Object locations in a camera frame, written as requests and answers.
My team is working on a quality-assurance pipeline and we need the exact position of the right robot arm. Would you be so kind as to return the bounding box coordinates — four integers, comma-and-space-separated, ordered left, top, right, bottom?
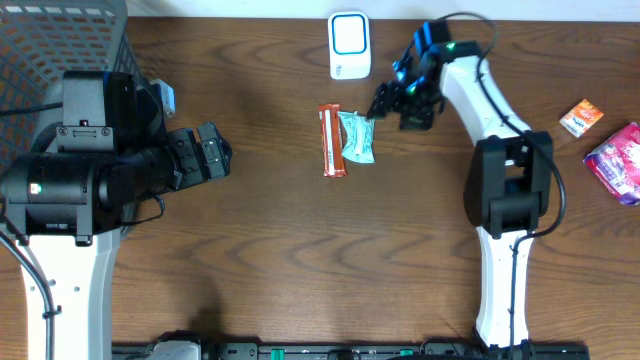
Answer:
367, 18, 562, 350

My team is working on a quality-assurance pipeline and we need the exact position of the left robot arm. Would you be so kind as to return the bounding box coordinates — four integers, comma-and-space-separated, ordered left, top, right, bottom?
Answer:
1, 71, 232, 359

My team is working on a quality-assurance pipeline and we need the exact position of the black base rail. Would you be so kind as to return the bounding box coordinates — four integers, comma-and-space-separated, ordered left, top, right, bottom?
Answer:
110, 341, 590, 360

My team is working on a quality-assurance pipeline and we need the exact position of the brown orange snack bar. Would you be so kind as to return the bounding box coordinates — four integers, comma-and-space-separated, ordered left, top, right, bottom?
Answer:
318, 103, 347, 178

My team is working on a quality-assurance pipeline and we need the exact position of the small orange box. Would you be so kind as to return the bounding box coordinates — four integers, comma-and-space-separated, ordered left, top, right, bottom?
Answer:
559, 99, 604, 138

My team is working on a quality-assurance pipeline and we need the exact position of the grey plastic mesh basket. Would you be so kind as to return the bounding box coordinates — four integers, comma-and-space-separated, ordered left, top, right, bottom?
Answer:
1, 0, 158, 176

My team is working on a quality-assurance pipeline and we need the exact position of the white barcode scanner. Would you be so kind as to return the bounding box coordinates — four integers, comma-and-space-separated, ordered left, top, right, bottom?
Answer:
327, 11, 372, 80

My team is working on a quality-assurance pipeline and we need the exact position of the red purple snack packet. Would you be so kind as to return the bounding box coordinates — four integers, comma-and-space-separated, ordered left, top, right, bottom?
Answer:
583, 123, 639, 206

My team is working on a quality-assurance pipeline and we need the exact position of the teal snack wrapper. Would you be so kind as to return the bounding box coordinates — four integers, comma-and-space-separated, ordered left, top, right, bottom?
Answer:
338, 111, 375, 164

